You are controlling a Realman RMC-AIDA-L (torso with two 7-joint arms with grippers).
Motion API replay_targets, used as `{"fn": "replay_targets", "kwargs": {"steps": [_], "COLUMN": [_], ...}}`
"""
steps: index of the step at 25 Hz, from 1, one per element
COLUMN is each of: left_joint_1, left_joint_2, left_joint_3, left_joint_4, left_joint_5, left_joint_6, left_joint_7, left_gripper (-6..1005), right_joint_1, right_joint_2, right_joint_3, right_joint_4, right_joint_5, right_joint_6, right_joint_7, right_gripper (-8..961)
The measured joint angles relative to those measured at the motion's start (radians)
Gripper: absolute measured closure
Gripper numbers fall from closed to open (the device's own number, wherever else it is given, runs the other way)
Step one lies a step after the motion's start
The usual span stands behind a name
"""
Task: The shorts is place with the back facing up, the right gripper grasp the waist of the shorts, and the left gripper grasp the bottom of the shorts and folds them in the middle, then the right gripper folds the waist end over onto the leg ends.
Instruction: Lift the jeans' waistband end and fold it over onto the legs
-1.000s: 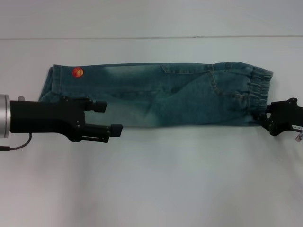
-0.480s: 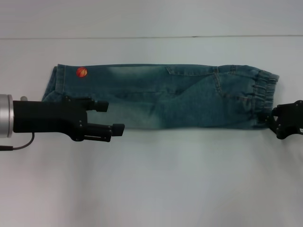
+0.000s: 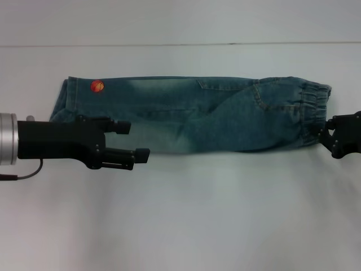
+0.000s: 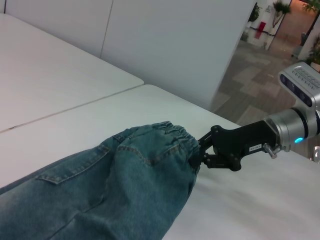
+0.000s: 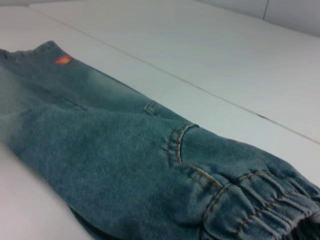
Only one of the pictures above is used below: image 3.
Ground blue denim shorts with embroidery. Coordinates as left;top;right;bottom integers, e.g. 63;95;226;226
49;75;333;155

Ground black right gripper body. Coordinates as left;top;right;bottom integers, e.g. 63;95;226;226
332;111;361;159

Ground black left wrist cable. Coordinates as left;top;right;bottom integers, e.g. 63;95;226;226
0;159;43;182

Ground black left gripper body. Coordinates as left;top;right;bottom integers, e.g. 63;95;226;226
17;115;106;170

